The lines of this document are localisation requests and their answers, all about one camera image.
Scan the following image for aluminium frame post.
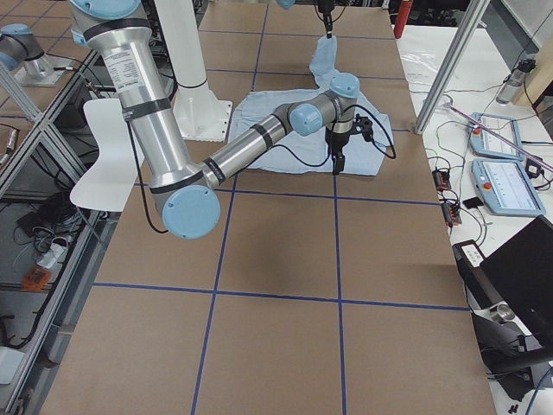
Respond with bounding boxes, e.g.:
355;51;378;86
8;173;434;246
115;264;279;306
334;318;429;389
414;0;490;135

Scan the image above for white power strip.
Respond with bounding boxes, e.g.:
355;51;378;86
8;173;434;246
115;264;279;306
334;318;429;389
36;239;67;269

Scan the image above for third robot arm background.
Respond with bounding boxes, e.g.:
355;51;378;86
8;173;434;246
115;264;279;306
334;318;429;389
1;23;73;87

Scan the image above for light blue striped shirt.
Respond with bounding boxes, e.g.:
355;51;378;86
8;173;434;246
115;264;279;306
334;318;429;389
228;36;397;176

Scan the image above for lower blue teach pendant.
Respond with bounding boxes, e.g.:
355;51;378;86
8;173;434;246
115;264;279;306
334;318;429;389
471;158;546;217

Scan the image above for black laptop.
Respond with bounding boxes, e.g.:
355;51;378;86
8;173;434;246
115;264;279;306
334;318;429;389
453;215;552;345

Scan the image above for pink rod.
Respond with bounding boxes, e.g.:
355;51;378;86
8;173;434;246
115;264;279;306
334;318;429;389
443;104;552;170

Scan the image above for upper blue teach pendant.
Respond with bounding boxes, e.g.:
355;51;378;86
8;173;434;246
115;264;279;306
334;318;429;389
468;112;526;162

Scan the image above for clear water bottle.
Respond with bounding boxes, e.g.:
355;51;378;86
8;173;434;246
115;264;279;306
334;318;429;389
496;58;536;105

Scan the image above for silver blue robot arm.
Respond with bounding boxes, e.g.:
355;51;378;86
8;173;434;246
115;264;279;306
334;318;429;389
71;1;359;239
276;0;335;39

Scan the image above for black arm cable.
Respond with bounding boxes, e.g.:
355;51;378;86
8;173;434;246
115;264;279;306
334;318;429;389
129;112;397;235

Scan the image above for blue teach pendant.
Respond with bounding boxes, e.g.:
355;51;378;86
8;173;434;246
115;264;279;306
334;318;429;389
471;158;546;217
468;112;526;162

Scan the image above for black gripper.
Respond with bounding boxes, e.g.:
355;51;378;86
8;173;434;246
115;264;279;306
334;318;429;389
326;114;373;175
315;0;335;39

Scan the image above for white plastic chair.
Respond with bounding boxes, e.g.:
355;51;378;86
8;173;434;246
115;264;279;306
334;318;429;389
70;98;144;212

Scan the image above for red bottle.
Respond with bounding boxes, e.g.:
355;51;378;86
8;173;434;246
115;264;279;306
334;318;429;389
393;0;412;39

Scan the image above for orange device on floor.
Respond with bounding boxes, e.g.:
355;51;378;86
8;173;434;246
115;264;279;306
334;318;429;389
22;266;51;292

